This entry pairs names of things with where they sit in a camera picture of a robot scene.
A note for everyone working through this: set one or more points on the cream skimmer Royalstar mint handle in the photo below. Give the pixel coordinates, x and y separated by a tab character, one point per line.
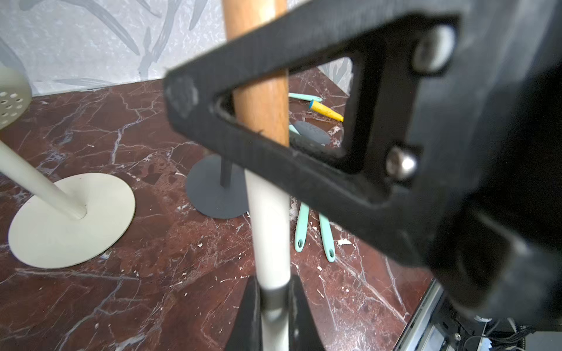
16	95

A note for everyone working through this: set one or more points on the large grey skimmer mint handle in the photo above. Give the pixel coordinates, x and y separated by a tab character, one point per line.
317	135

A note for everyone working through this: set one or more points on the cream utensil rack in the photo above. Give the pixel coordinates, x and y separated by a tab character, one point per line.
67	222

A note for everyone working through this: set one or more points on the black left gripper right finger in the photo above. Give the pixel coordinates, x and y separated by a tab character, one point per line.
303	334

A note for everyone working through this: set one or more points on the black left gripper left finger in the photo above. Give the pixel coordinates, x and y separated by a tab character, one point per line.
246	333

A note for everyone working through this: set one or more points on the cream skimmer wooden handle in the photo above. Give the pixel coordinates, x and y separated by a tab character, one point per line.
262	107

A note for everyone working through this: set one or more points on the dark grey utensil rack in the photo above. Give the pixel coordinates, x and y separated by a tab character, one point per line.
217	188

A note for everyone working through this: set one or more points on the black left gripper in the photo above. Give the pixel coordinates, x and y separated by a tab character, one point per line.
451	153

